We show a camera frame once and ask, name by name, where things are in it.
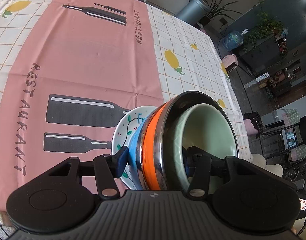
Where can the grey trash can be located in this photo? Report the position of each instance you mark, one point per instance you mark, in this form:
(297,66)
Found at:
(193,11)

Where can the pink space heater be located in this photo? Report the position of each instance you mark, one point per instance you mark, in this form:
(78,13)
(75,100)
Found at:
(230,63)

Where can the long cardboard box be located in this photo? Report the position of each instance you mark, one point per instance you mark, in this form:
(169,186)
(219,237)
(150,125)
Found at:
(257,80)

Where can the pink and white printed tablecloth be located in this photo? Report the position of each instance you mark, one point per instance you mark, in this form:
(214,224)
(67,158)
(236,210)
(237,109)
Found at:
(80,60)

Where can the bushy green potted plant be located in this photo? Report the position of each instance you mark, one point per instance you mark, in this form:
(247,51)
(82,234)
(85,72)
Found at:
(265,30)

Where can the blue steel bowl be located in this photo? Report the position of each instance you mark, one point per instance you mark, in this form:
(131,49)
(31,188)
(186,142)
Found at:
(135,150)

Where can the green ceramic bowl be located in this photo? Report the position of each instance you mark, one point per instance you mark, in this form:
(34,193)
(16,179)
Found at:
(208,127)

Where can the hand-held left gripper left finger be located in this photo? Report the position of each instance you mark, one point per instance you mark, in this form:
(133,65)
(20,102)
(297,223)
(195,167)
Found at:
(123,160)

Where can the tall-leaf potted plant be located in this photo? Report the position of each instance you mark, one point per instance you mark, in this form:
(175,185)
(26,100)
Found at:
(215,7)

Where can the orange steel bowl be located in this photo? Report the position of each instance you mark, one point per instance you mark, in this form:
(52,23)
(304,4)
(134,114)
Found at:
(150,150)

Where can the white fruit-print plate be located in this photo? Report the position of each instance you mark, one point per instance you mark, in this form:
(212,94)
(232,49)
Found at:
(124,135)

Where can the beige cushion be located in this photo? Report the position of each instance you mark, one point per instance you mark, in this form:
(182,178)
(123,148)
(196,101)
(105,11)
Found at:
(268,166)

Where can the blue water bottle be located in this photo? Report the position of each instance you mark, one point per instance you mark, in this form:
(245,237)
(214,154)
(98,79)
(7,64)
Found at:
(233,40)

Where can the dark grey cabinet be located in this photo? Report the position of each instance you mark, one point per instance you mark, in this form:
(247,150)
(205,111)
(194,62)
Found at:
(265,55)

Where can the black chair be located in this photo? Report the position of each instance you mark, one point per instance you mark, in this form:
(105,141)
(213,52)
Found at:
(303,132)

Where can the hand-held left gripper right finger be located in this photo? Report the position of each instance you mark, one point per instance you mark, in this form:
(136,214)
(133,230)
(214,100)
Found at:
(198,160)

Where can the black ruffled cloth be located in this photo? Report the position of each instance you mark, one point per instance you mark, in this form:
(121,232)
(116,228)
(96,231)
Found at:
(255,120)

